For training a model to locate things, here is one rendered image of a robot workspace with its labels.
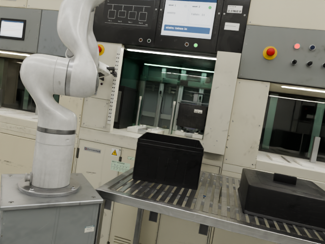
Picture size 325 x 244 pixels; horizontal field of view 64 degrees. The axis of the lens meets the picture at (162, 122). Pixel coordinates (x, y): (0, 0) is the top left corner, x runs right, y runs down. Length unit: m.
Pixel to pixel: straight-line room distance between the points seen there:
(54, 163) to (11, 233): 0.21
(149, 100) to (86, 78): 1.63
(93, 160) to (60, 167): 0.78
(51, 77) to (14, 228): 0.43
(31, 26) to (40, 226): 1.37
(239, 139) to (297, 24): 0.65
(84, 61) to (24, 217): 0.48
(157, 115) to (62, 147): 1.57
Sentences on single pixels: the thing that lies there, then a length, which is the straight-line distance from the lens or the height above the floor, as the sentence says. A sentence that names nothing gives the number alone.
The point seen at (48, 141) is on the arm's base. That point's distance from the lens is 0.86.
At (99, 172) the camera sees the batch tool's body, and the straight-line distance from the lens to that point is 1.65.
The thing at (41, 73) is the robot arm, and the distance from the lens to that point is 0.85.
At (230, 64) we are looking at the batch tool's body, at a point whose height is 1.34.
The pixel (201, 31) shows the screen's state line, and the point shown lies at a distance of 1.50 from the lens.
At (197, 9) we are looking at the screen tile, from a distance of 1.54.
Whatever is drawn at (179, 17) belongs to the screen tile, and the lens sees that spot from 1.54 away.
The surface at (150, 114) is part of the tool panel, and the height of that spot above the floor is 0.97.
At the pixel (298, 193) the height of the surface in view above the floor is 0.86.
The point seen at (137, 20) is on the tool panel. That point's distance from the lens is 1.60.
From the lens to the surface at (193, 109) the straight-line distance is 1.96.
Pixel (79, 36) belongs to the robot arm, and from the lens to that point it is 0.91.
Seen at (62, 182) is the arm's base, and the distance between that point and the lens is 0.90.
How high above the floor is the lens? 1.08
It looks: 4 degrees down
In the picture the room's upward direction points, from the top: 9 degrees clockwise
